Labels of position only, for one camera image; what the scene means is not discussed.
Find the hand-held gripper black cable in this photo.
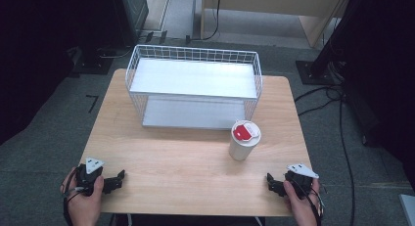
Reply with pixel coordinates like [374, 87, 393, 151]
[62, 166, 86, 226]
[291, 179, 326, 220]

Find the right hand-held gripper black cable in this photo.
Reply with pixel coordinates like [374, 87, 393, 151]
[291, 179, 326, 220]

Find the person's left hand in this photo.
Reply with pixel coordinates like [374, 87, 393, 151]
[59, 166, 106, 226]

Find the person's right hand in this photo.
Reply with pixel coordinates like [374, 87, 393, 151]
[282, 177, 325, 226]

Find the white cup with red lid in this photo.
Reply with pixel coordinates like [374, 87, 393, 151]
[228, 119, 262, 162]

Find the light wooden desk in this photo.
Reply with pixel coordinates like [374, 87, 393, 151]
[200, 0, 354, 49]

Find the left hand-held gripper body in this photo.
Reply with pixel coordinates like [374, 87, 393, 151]
[74, 157, 106, 198]

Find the white wire shelf rack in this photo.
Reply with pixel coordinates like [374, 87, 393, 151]
[124, 44, 264, 131]

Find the black stand base plate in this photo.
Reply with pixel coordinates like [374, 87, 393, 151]
[71, 47, 115, 75]

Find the black hanging cable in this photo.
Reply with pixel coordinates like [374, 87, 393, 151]
[185, 0, 223, 46]

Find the white flat panel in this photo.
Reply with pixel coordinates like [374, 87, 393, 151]
[397, 193, 415, 226]

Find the dark monitor box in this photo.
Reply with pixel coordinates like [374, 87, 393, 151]
[112, 0, 150, 48]

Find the long black floor cable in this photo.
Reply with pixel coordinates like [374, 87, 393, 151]
[338, 88, 357, 226]

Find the dark curtain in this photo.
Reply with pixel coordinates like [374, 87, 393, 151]
[342, 0, 415, 192]
[0, 0, 115, 146]

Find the short black floor cable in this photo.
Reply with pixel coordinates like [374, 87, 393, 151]
[293, 84, 344, 117]

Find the black metal stand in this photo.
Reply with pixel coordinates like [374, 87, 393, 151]
[295, 0, 366, 87]

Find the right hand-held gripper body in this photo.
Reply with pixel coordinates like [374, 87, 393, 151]
[283, 162, 320, 200]

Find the left hand-held gripper black cable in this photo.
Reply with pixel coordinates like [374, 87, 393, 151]
[62, 166, 86, 226]

